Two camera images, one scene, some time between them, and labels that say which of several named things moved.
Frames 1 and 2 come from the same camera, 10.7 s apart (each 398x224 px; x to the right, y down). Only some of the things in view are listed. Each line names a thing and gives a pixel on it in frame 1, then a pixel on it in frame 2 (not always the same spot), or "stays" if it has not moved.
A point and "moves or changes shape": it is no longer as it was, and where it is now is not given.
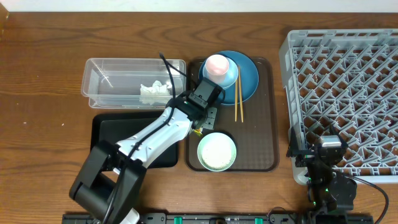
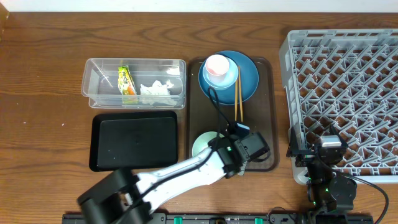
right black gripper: [306, 155] stays
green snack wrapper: [198, 131] → [127, 86]
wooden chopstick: [240, 93] stays
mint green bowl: [216, 152] moves or changes shape
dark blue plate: [249, 76] stays
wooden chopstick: [236, 98] stays
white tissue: [156, 93] stays
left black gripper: [211, 116] → [240, 171]
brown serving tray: [252, 124] stays
